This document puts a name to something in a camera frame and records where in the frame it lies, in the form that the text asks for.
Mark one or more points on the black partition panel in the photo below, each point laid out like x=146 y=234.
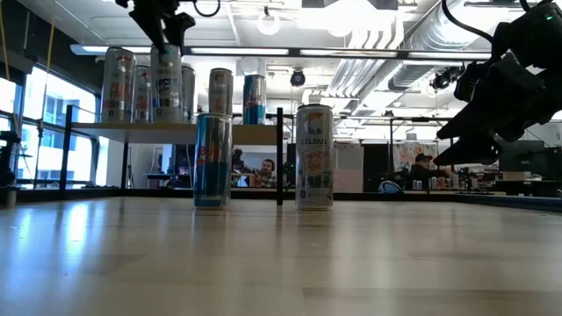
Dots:
x=375 y=164

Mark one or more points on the black metal gantry frame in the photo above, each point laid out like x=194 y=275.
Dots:
x=391 y=149

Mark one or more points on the blue white rounded object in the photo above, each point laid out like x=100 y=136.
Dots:
x=388 y=188

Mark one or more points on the silver ceiling air duct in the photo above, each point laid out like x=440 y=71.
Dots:
x=406 y=76

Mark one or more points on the black round ceiling speaker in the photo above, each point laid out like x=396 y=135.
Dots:
x=297 y=78

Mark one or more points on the black ceiling spotlight cluster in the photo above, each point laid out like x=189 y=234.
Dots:
x=443 y=79

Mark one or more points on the black tripod stand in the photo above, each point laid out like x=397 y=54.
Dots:
x=66 y=153

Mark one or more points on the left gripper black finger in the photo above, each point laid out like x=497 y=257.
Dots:
x=181 y=26
x=153 y=28

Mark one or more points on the pink partition panel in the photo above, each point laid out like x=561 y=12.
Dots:
x=349 y=167

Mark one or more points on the black adjustable stand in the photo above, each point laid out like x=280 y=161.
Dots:
x=6 y=153

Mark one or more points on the row of red white packages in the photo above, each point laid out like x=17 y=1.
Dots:
x=439 y=183

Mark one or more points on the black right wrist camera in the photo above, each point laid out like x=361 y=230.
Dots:
x=470 y=81

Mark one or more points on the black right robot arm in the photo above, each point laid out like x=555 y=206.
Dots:
x=531 y=35

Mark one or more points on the floral printed banner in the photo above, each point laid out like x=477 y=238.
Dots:
x=406 y=153

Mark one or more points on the person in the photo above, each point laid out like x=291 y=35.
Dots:
x=266 y=173
x=421 y=169

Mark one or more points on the dark desk with equipment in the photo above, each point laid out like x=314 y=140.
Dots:
x=518 y=186

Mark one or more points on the black computer monitor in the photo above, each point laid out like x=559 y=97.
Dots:
x=527 y=158

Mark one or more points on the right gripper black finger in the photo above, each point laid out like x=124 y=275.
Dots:
x=500 y=105
x=470 y=151

